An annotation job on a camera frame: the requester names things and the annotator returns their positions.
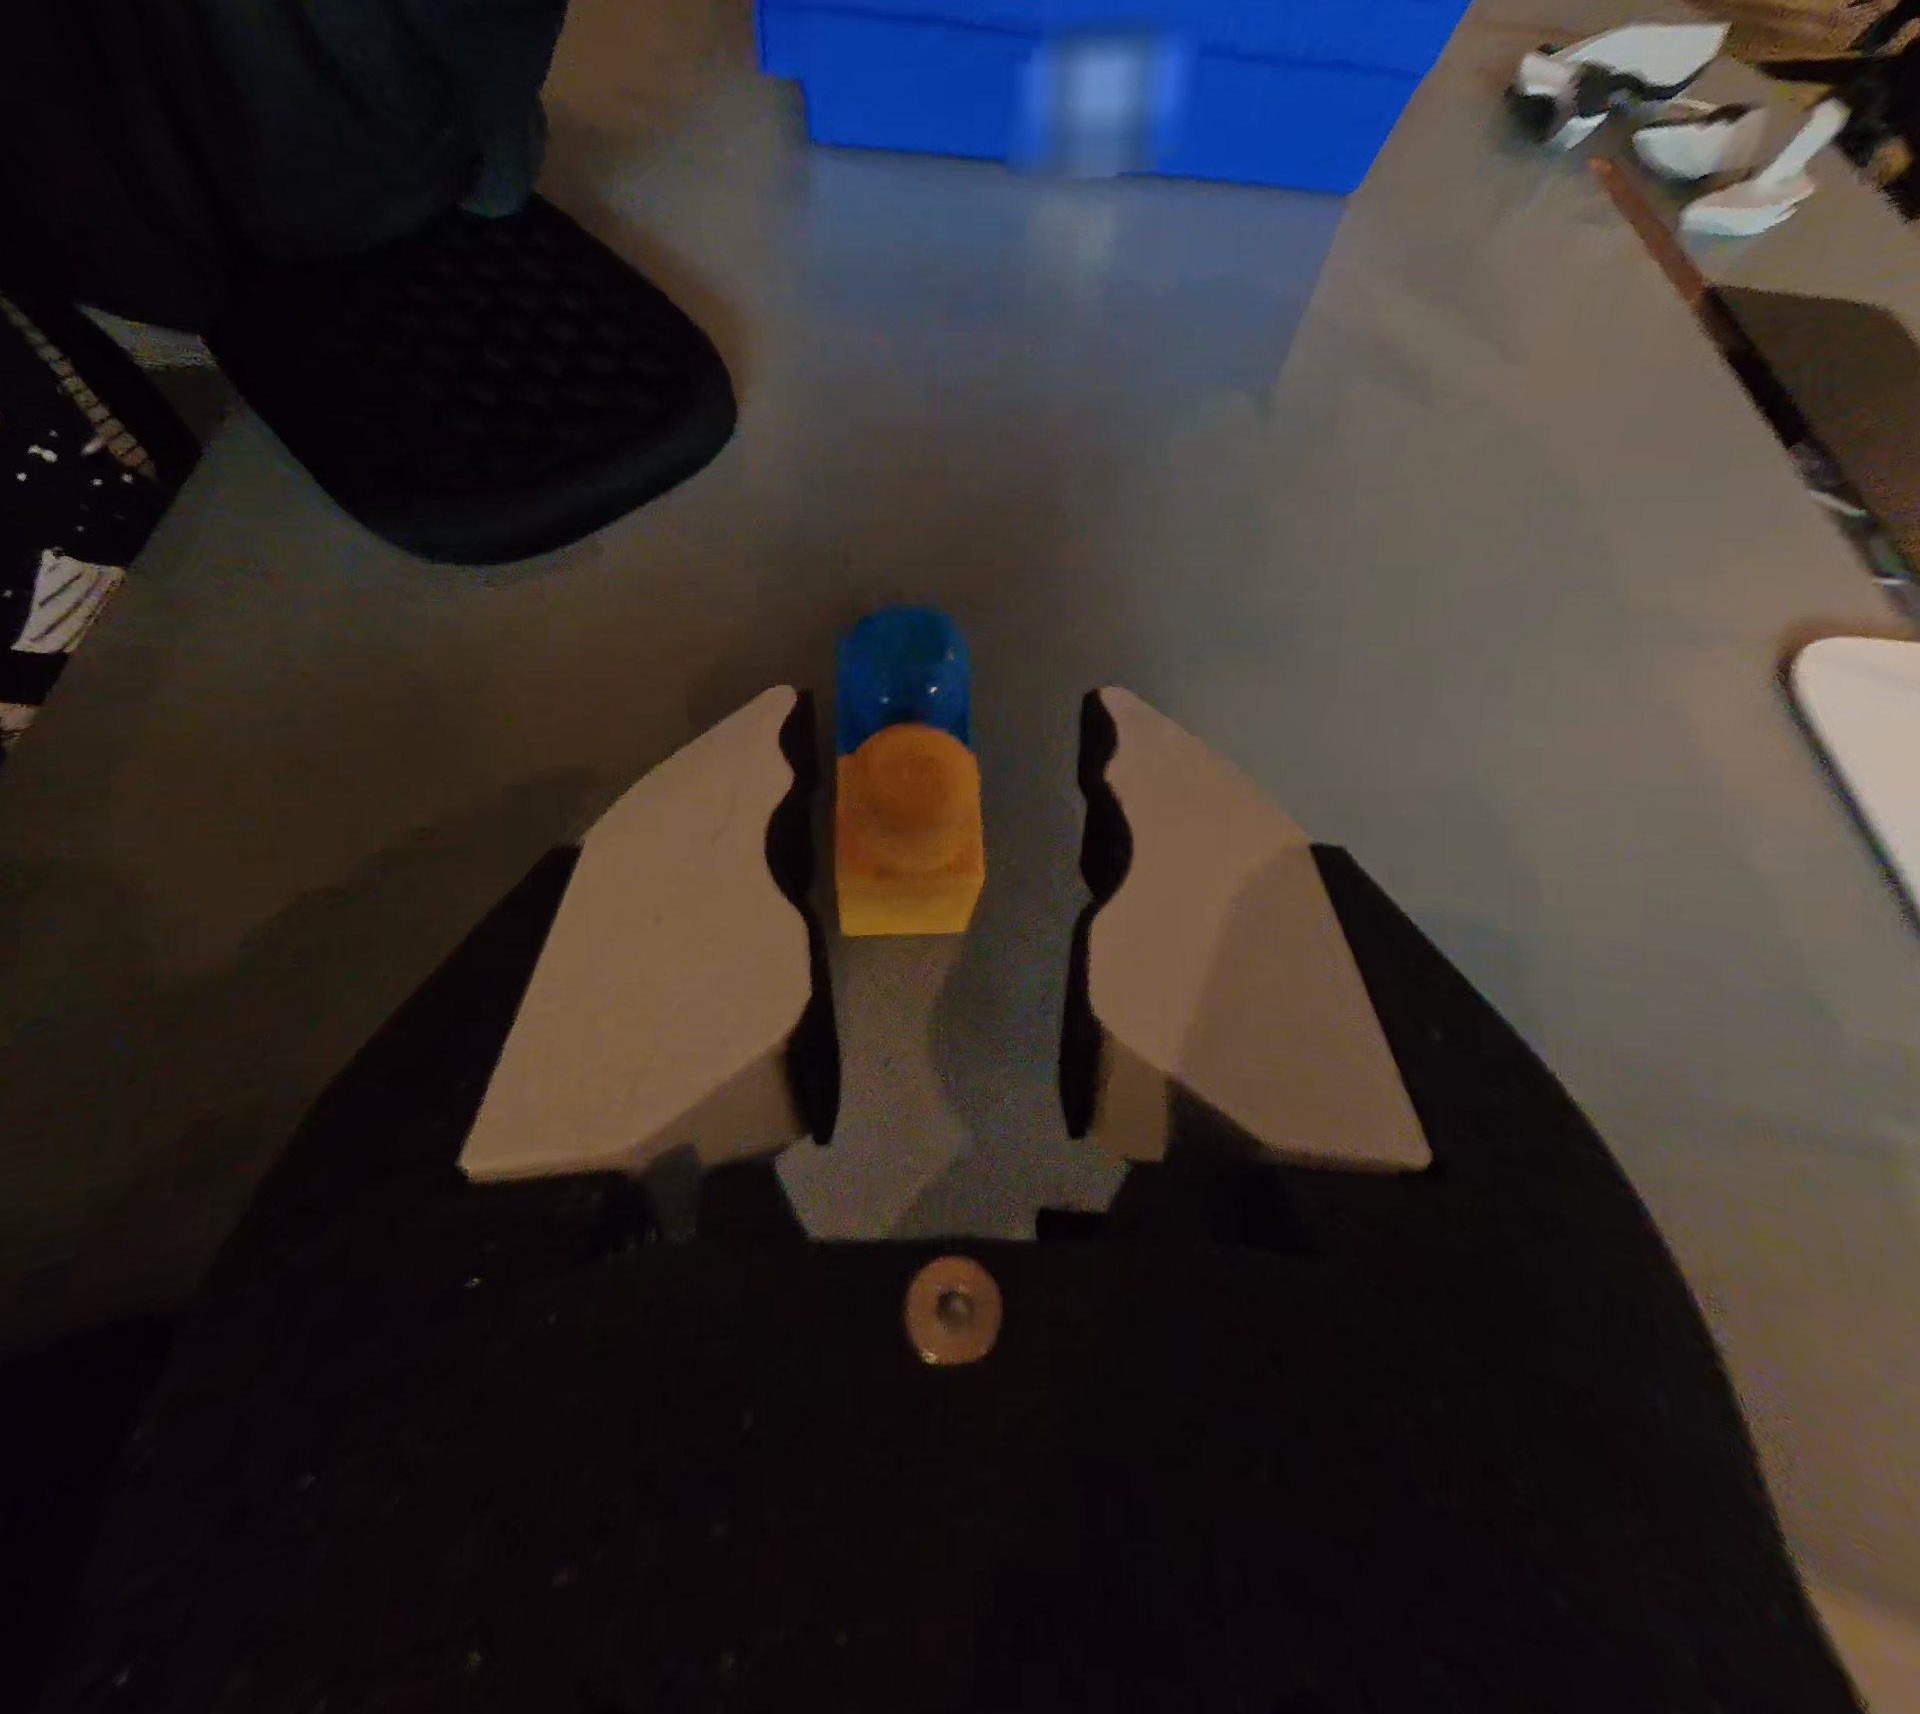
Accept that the person's printed top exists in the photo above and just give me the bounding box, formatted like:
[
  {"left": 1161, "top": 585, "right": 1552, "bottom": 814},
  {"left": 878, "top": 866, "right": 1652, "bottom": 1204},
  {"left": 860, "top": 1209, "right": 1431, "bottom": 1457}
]
[{"left": 0, "top": 303, "right": 158, "bottom": 732}]

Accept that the orange mega block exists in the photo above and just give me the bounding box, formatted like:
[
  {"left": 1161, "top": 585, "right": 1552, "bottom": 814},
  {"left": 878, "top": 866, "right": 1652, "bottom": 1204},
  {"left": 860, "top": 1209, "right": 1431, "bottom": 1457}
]
[{"left": 832, "top": 721, "right": 991, "bottom": 942}]

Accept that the black perforated rubber pad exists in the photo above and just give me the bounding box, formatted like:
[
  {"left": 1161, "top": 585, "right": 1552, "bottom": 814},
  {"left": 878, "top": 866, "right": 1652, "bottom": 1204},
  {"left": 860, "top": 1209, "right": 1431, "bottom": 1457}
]
[{"left": 216, "top": 194, "right": 743, "bottom": 570}]

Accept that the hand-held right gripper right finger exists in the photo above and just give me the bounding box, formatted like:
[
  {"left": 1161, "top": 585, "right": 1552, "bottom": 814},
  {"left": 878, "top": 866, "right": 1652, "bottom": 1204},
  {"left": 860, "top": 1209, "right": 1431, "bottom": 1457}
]
[{"left": 1059, "top": 685, "right": 1435, "bottom": 1180}]

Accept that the blue mega block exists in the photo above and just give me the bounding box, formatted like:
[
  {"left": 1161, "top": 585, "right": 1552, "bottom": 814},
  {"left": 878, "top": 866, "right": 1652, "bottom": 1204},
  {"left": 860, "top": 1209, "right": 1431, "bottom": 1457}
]
[{"left": 834, "top": 603, "right": 978, "bottom": 755}]

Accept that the black table cable hatch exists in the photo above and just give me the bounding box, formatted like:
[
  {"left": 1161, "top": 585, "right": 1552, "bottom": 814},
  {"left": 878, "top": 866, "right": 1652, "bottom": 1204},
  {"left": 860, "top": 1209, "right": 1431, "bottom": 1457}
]
[{"left": 1703, "top": 284, "right": 1920, "bottom": 582}]

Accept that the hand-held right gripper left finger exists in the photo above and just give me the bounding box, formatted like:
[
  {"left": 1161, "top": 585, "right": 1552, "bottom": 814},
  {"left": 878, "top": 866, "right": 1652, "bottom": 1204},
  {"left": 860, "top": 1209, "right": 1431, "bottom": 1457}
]
[{"left": 455, "top": 681, "right": 841, "bottom": 1185}]

